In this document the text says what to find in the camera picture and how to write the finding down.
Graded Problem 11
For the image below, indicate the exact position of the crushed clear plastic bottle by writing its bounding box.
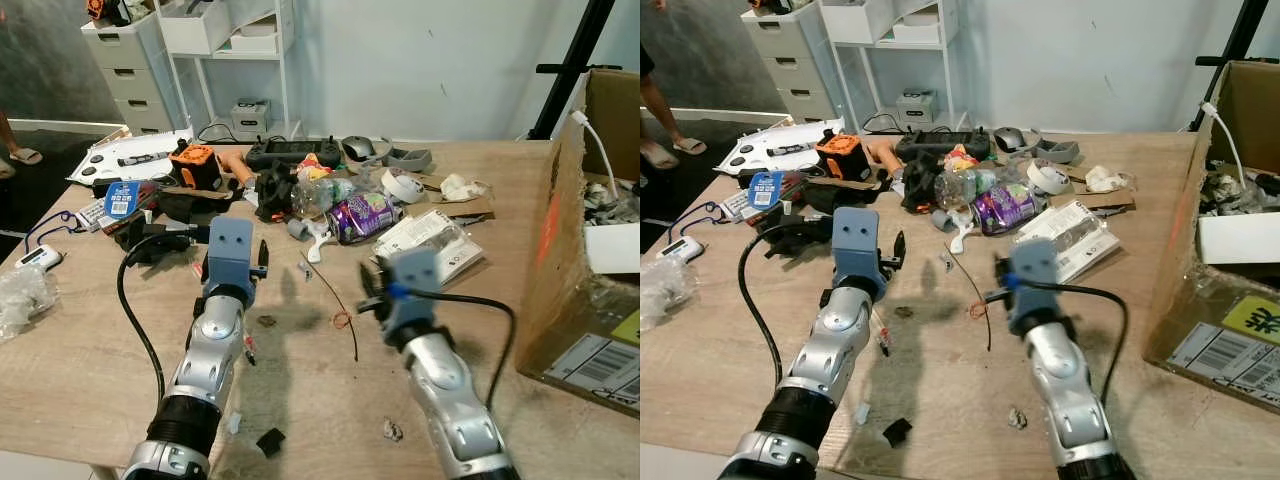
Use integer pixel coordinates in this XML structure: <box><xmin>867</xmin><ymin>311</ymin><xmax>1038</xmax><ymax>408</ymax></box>
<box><xmin>294</xmin><ymin>174</ymin><xmax>387</xmax><ymax>217</ymax></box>
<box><xmin>934</xmin><ymin>164</ymin><xmax>1027</xmax><ymax>212</ymax></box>

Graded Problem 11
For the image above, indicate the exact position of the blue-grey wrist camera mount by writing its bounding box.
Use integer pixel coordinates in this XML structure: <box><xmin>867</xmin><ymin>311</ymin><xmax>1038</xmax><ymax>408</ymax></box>
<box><xmin>832</xmin><ymin>207</ymin><xmax>882</xmax><ymax>283</ymax></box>
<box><xmin>205</xmin><ymin>217</ymin><xmax>257</xmax><ymax>293</ymax></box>
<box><xmin>383</xmin><ymin>250</ymin><xmax>442</xmax><ymax>336</ymax></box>
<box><xmin>1006</xmin><ymin>238</ymin><xmax>1061</xmax><ymax>331</ymax></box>

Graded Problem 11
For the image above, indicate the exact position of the brown cardboard scrap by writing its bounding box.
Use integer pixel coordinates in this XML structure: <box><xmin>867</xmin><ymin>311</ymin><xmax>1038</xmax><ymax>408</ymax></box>
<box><xmin>1049</xmin><ymin>174</ymin><xmax>1139</xmax><ymax>212</ymax></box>
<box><xmin>404</xmin><ymin>179</ymin><xmax>497</xmax><ymax>222</ymax></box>

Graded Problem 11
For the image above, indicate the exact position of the blue hang tag card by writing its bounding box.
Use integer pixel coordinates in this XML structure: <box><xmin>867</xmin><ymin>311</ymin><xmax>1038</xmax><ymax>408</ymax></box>
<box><xmin>746</xmin><ymin>169</ymin><xmax>787</xmax><ymax>212</ymax></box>
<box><xmin>102</xmin><ymin>179</ymin><xmax>142</xmax><ymax>222</ymax></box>

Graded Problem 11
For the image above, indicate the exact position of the white printed plastic package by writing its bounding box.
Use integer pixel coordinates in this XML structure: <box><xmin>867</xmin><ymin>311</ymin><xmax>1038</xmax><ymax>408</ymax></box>
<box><xmin>1014</xmin><ymin>199</ymin><xmax>1122</xmax><ymax>284</ymax></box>
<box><xmin>371</xmin><ymin>209</ymin><xmax>487</xmax><ymax>287</ymax></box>

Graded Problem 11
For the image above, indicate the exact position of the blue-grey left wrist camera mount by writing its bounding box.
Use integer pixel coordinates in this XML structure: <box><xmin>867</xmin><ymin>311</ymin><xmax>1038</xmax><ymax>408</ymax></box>
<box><xmin>205</xmin><ymin>217</ymin><xmax>257</xmax><ymax>293</ymax></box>
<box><xmin>832</xmin><ymin>207</ymin><xmax>882</xmax><ymax>283</ymax></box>

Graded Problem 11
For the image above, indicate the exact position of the white plastic scoop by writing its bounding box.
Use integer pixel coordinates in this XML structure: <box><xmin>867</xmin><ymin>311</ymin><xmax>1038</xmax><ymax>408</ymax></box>
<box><xmin>931</xmin><ymin>207</ymin><xmax>977</xmax><ymax>255</ymax></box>
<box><xmin>287</xmin><ymin>214</ymin><xmax>337</xmax><ymax>264</ymax></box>

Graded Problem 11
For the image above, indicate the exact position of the person's bare leg with sandal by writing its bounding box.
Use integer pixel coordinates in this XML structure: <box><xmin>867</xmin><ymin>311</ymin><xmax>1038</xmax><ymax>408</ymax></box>
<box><xmin>655</xmin><ymin>75</ymin><xmax>710</xmax><ymax>157</ymax></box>
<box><xmin>0</xmin><ymin>108</ymin><xmax>45</xmax><ymax>167</ymax></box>
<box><xmin>640</xmin><ymin>50</ymin><xmax>682</xmax><ymax>171</ymax></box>

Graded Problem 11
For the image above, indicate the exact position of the white charging cable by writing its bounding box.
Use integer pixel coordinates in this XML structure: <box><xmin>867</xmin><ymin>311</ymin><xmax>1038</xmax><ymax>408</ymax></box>
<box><xmin>1202</xmin><ymin>101</ymin><xmax>1251</xmax><ymax>191</ymax></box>
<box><xmin>571</xmin><ymin>109</ymin><xmax>622</xmax><ymax>201</ymax></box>

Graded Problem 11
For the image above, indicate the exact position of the white tape roll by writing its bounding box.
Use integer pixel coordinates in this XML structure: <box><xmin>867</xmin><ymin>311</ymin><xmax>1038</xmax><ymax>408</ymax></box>
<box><xmin>381</xmin><ymin>167</ymin><xmax>427</xmax><ymax>205</ymax></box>
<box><xmin>1026</xmin><ymin>159</ymin><xmax>1072</xmax><ymax>197</ymax></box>

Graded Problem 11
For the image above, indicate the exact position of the orange and black battery pack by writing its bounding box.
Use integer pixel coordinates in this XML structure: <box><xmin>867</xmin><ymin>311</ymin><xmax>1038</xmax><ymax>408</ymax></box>
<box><xmin>814</xmin><ymin>132</ymin><xmax>872</xmax><ymax>182</ymax></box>
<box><xmin>167</xmin><ymin>142</ymin><xmax>224</xmax><ymax>192</ymax></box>

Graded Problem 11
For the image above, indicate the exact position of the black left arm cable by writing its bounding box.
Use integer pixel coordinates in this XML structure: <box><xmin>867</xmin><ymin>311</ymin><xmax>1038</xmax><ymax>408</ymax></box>
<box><xmin>116</xmin><ymin>230</ymin><xmax>199</xmax><ymax>407</ymax></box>
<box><xmin>739</xmin><ymin>220</ymin><xmax>801</xmax><ymax>379</ymax></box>

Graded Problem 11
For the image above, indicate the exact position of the purple snack bag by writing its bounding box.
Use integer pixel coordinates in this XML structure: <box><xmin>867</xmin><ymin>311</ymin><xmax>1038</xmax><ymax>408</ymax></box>
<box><xmin>971</xmin><ymin>182</ymin><xmax>1047</xmax><ymax>237</ymax></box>
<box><xmin>327</xmin><ymin>191</ymin><xmax>402</xmax><ymax>247</ymax></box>

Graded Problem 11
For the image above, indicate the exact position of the white metal shelf rack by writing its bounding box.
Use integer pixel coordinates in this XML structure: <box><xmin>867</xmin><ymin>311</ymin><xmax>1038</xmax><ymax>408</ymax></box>
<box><xmin>818</xmin><ymin>0</ymin><xmax>967</xmax><ymax>136</ymax></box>
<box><xmin>153</xmin><ymin>0</ymin><xmax>303</xmax><ymax>142</ymax></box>

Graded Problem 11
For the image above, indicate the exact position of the crumpled white tissue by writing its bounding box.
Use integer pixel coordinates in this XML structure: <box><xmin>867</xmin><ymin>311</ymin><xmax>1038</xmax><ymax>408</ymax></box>
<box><xmin>439</xmin><ymin>174</ymin><xmax>490</xmax><ymax>202</ymax></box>
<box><xmin>1084</xmin><ymin>164</ymin><xmax>1137</xmax><ymax>195</ymax></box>

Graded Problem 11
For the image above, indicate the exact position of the crumpled clear plastic bag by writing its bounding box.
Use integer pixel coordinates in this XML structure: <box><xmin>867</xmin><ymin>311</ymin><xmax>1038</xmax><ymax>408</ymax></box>
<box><xmin>640</xmin><ymin>254</ymin><xmax>697</xmax><ymax>332</ymax></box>
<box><xmin>0</xmin><ymin>264</ymin><xmax>57</xmax><ymax>342</ymax></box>

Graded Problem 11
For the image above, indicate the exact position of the black pouch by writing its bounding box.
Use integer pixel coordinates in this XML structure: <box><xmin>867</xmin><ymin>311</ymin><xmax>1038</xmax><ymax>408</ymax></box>
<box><xmin>799</xmin><ymin>177</ymin><xmax>882</xmax><ymax>214</ymax></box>
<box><xmin>154</xmin><ymin>184</ymin><xmax>237</xmax><ymax>227</ymax></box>

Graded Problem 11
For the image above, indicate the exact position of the grey plastic drawer unit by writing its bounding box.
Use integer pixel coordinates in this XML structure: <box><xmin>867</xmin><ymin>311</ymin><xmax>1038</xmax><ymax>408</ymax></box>
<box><xmin>740</xmin><ymin>4</ymin><xmax>853</xmax><ymax>128</ymax></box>
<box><xmin>80</xmin><ymin>10</ymin><xmax>187</xmax><ymax>136</ymax></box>

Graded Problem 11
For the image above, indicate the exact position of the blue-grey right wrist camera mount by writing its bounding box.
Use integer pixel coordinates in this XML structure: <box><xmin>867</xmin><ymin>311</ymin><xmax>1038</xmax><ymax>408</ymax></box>
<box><xmin>383</xmin><ymin>250</ymin><xmax>442</xmax><ymax>336</ymax></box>
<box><xmin>1006</xmin><ymin>238</ymin><xmax>1061</xmax><ymax>331</ymax></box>

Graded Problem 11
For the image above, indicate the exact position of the large brown cardboard box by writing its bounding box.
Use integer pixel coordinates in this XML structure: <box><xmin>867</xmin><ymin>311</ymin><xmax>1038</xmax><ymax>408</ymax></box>
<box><xmin>514</xmin><ymin>67</ymin><xmax>641</xmax><ymax>417</ymax></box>
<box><xmin>1142</xmin><ymin>60</ymin><xmax>1280</xmax><ymax>417</ymax></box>

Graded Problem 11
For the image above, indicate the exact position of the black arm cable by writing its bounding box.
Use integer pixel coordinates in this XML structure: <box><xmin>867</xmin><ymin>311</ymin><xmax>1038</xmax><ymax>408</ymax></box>
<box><xmin>739</xmin><ymin>220</ymin><xmax>801</xmax><ymax>379</ymax></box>
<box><xmin>398</xmin><ymin>288</ymin><xmax>519</xmax><ymax>411</ymax></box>
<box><xmin>116</xmin><ymin>230</ymin><xmax>199</xmax><ymax>407</ymax></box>
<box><xmin>985</xmin><ymin>280</ymin><xmax>1130</xmax><ymax>406</ymax></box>

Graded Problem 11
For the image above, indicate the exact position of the black handheld controller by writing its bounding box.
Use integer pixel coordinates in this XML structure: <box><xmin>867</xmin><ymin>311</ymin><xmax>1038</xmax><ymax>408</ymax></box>
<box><xmin>244</xmin><ymin>136</ymin><xmax>342</xmax><ymax>172</ymax></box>
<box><xmin>892</xmin><ymin>129</ymin><xmax>992</xmax><ymax>162</ymax></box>

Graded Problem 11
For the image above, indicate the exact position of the small white storage bin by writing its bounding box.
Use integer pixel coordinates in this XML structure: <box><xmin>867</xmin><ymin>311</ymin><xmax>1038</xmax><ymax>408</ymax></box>
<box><xmin>229</xmin><ymin>14</ymin><xmax>282</xmax><ymax>56</ymax></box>
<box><xmin>892</xmin><ymin>8</ymin><xmax>947</xmax><ymax>47</ymax></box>

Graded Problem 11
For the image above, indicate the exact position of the crumpled grey trash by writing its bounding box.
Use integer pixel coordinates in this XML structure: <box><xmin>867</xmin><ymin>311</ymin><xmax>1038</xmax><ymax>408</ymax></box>
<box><xmin>584</xmin><ymin>184</ymin><xmax>641</xmax><ymax>227</ymax></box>
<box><xmin>1198</xmin><ymin>168</ymin><xmax>1280</xmax><ymax>217</ymax></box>

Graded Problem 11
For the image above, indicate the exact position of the black stand pole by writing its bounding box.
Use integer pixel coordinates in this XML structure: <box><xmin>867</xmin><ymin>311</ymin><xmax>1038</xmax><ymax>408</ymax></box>
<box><xmin>527</xmin><ymin>0</ymin><xmax>617</xmax><ymax>141</ymax></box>
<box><xmin>1187</xmin><ymin>0</ymin><xmax>1272</xmax><ymax>132</ymax></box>

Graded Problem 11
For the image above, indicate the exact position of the grey boxy device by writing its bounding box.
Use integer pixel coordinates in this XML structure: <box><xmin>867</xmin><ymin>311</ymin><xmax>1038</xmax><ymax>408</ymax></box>
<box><xmin>229</xmin><ymin>97</ymin><xmax>272</xmax><ymax>137</ymax></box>
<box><xmin>894</xmin><ymin>89</ymin><xmax>939</xmax><ymax>130</ymax></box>

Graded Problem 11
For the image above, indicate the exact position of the grey plastic bracket part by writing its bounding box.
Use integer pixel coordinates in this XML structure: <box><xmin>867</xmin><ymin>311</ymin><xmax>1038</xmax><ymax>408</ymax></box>
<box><xmin>384</xmin><ymin>146</ymin><xmax>435</xmax><ymax>174</ymax></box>
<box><xmin>1034</xmin><ymin>139</ymin><xmax>1082</xmax><ymax>165</ymax></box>

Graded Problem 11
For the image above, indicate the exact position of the white gadget with blue lanyard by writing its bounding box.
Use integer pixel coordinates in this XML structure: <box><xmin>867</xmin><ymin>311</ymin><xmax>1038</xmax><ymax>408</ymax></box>
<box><xmin>656</xmin><ymin>199</ymin><xmax>727</xmax><ymax>264</ymax></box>
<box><xmin>14</xmin><ymin>209</ymin><xmax>87</xmax><ymax>272</ymax></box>

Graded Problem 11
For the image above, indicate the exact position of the white flat carton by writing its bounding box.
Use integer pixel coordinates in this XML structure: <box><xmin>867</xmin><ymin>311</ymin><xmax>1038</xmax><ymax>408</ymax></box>
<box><xmin>584</xmin><ymin>222</ymin><xmax>641</xmax><ymax>277</ymax></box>
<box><xmin>1196</xmin><ymin>211</ymin><xmax>1280</xmax><ymax>267</ymax></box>

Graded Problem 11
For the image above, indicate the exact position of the large white storage bin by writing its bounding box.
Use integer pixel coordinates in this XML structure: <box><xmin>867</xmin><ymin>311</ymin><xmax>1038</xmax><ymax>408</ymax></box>
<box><xmin>821</xmin><ymin>0</ymin><xmax>897</xmax><ymax>46</ymax></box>
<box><xmin>159</xmin><ymin>2</ymin><xmax>237</xmax><ymax>57</ymax></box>

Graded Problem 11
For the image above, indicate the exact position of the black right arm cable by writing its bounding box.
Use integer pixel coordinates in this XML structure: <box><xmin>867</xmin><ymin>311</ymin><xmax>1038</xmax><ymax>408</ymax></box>
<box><xmin>398</xmin><ymin>288</ymin><xmax>519</xmax><ymax>411</ymax></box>
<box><xmin>985</xmin><ymin>280</ymin><xmax>1130</xmax><ymax>406</ymax></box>

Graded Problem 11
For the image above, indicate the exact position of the white flat panel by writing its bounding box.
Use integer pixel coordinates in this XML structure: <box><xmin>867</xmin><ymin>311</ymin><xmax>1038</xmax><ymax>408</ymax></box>
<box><xmin>67</xmin><ymin>127</ymin><xmax>197</xmax><ymax>187</ymax></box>
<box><xmin>717</xmin><ymin>119</ymin><xmax>843</xmax><ymax>173</ymax></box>

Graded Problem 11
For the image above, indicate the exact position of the thin black and red wire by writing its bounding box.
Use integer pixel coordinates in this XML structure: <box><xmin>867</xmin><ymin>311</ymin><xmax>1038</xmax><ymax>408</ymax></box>
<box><xmin>299</xmin><ymin>261</ymin><xmax>360</xmax><ymax>362</ymax></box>
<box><xmin>944</xmin><ymin>244</ymin><xmax>994</xmax><ymax>352</ymax></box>

